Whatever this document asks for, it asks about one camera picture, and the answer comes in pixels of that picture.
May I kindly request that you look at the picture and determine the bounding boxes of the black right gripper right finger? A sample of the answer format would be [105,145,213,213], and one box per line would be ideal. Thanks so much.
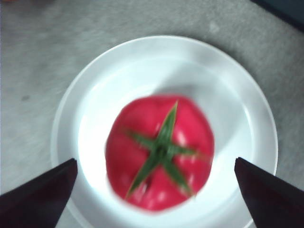
[234,157,304,228]

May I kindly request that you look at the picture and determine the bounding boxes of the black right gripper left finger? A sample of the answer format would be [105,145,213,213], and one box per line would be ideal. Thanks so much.
[0,158,78,228]

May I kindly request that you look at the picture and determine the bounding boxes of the red tomato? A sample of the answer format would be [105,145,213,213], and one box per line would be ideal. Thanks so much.
[104,94,215,212]

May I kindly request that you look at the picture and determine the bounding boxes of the white round plate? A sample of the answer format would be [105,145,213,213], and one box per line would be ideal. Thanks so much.
[50,35,279,228]

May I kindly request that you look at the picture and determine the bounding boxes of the black rectangular tray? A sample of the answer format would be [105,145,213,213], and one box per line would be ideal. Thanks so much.
[249,0,304,28]

